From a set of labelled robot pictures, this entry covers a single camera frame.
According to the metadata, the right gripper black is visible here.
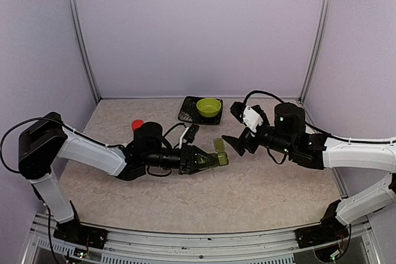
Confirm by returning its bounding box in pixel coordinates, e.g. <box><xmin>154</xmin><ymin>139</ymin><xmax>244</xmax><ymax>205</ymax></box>
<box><xmin>222</xmin><ymin>110</ymin><xmax>295</xmax><ymax>156</ymax></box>

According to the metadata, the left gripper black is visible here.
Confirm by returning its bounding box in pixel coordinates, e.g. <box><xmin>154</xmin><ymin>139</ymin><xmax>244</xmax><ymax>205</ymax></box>
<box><xmin>144</xmin><ymin>143</ymin><xmax>217</xmax><ymax>175</ymax></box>

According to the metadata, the green pill organizer box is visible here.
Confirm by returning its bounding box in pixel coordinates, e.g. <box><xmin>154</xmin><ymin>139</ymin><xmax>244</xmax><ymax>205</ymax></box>
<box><xmin>213</xmin><ymin>138</ymin><xmax>229</xmax><ymax>166</ymax></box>

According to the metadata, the red pill bottle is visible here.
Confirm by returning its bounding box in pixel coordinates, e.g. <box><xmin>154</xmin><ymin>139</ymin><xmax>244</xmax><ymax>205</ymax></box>
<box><xmin>131</xmin><ymin>119</ymin><xmax>144</xmax><ymax>132</ymax></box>

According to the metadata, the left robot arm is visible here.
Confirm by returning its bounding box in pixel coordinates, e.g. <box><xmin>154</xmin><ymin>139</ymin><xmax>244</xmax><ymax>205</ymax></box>
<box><xmin>18</xmin><ymin>112</ymin><xmax>220</xmax><ymax>242</ymax></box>

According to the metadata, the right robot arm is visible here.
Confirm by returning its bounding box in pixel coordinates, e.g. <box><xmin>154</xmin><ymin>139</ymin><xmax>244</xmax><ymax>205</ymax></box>
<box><xmin>222</xmin><ymin>101</ymin><xmax>395</xmax><ymax>242</ymax></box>

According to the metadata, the lime green bowl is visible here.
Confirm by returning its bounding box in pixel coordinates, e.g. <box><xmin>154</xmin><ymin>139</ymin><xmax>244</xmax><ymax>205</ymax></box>
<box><xmin>196</xmin><ymin>98</ymin><xmax>222</xmax><ymax>118</ymax></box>

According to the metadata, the black patterned tray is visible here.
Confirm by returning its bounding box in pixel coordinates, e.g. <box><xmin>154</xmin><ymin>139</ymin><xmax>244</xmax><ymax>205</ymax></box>
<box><xmin>178</xmin><ymin>96</ymin><xmax>223</xmax><ymax>126</ymax></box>

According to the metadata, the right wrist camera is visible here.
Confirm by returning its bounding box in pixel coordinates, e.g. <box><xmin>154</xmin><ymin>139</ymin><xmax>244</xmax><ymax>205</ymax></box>
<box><xmin>242</xmin><ymin>104</ymin><xmax>267</xmax><ymax>134</ymax></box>

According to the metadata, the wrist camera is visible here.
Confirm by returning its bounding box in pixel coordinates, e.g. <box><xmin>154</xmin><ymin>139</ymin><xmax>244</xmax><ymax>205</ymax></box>
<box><xmin>177</xmin><ymin>124</ymin><xmax>199</xmax><ymax>149</ymax></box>
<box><xmin>242</xmin><ymin>104</ymin><xmax>267</xmax><ymax>134</ymax></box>

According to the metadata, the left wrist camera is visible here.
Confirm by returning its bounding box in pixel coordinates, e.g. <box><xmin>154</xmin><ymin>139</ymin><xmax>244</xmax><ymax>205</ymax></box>
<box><xmin>177</xmin><ymin>124</ymin><xmax>199</xmax><ymax>149</ymax></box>

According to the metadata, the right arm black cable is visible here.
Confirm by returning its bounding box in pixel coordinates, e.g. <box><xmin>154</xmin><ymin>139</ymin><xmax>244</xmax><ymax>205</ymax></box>
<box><xmin>243</xmin><ymin>90</ymin><xmax>285</xmax><ymax>107</ymax></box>

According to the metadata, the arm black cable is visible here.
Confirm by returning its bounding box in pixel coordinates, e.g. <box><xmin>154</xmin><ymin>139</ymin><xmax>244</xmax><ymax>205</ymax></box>
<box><xmin>0</xmin><ymin>117</ymin><xmax>53</xmax><ymax>174</ymax></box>
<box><xmin>243</xmin><ymin>90</ymin><xmax>285</xmax><ymax>107</ymax></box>

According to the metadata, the aluminium front frame rail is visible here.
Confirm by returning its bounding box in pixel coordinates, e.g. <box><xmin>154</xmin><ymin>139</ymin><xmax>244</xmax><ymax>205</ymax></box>
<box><xmin>21</xmin><ymin>213</ymin><xmax>381</xmax><ymax>264</ymax></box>

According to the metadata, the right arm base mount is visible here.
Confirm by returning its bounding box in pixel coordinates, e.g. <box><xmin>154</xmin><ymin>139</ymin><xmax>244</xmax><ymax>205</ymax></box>
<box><xmin>295</xmin><ymin>221</ymin><xmax>349</xmax><ymax>249</ymax></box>

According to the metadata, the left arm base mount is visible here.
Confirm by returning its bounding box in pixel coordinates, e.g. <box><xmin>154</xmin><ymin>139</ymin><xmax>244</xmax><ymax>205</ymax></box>
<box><xmin>53</xmin><ymin>221</ymin><xmax>108</xmax><ymax>249</ymax></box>

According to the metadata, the right aluminium corner post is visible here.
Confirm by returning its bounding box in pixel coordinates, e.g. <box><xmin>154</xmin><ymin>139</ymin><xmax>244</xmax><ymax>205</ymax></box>
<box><xmin>299</xmin><ymin>0</ymin><xmax>331</xmax><ymax>105</ymax></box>

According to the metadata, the aluminium corner post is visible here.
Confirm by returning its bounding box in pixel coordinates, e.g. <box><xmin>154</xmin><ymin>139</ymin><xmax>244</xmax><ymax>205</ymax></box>
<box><xmin>67</xmin><ymin>0</ymin><xmax>101</xmax><ymax>105</ymax></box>
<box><xmin>299</xmin><ymin>0</ymin><xmax>331</xmax><ymax>105</ymax></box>

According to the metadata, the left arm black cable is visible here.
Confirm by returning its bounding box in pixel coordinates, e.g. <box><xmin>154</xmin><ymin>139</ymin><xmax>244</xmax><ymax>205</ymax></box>
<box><xmin>0</xmin><ymin>117</ymin><xmax>53</xmax><ymax>174</ymax></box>

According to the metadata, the left aluminium corner post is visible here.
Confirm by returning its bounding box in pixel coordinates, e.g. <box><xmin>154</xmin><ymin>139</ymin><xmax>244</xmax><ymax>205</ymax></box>
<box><xmin>67</xmin><ymin>0</ymin><xmax>101</xmax><ymax>105</ymax></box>

